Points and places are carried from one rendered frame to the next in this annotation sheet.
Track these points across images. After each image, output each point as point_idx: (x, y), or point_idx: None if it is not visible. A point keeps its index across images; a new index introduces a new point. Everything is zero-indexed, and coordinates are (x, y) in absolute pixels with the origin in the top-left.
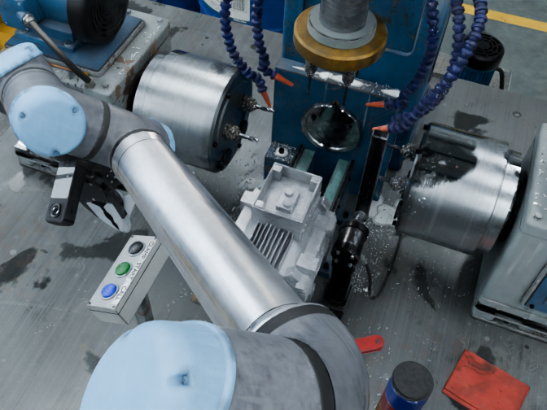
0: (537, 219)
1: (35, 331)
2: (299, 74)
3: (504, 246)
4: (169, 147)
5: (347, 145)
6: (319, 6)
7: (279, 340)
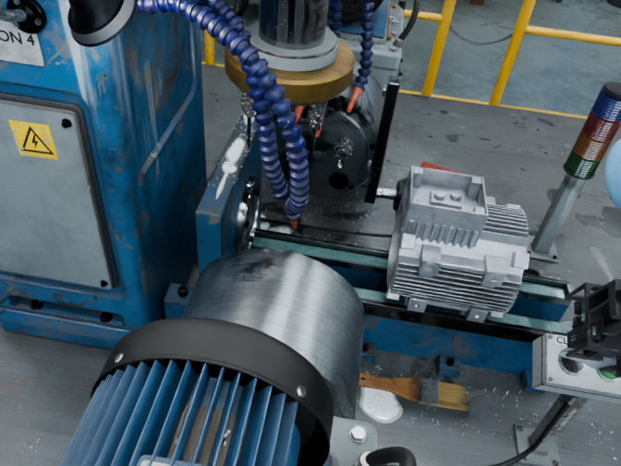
0: (395, 50)
1: None
2: (231, 192)
3: None
4: None
5: (255, 215)
6: (270, 49)
7: None
